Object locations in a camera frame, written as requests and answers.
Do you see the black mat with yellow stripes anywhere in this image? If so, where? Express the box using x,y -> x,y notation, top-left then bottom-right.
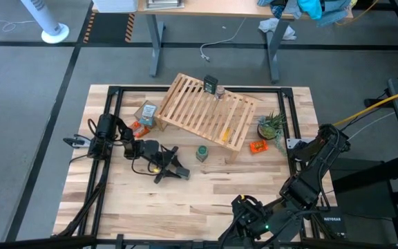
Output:
83,12 -> 136,44

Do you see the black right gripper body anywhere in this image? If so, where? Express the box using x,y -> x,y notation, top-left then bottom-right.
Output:
232,195 -> 269,239

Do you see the black crossbar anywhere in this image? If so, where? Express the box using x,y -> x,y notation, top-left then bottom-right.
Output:
0,234 -> 398,249

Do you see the white cable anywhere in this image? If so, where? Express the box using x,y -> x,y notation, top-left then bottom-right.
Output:
347,111 -> 397,141
200,17 -> 247,62
0,19 -> 37,33

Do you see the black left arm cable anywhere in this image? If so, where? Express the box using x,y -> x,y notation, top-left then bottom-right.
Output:
131,154 -> 159,176

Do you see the black Netgear router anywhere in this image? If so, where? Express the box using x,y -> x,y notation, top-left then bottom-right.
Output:
315,206 -> 348,239

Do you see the black aluminium table frame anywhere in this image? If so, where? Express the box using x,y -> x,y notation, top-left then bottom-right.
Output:
52,85 -> 338,243

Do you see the orange Reese's candy packet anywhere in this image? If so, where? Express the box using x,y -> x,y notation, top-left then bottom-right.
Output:
249,139 -> 269,154

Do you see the white cloth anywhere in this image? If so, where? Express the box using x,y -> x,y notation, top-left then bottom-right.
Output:
258,17 -> 297,41

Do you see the yellow extension cord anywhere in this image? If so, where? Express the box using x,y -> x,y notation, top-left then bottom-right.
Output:
335,0 -> 381,27

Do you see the potted succulent plant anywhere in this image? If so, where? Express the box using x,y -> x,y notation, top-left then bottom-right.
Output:
256,111 -> 289,156

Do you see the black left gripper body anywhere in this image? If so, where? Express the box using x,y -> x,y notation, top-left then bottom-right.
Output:
149,149 -> 176,176

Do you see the oregano jar with green lid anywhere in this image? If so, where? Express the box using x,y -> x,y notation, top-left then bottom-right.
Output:
195,145 -> 209,163

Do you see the yellow hanging cable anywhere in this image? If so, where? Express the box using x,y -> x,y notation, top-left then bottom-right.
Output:
332,84 -> 398,127

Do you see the wooden-top desk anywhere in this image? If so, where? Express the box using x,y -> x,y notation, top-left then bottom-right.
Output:
91,0 -> 354,84

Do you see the wooden slatted shelf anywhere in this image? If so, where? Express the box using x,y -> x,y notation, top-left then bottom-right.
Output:
155,72 -> 258,164

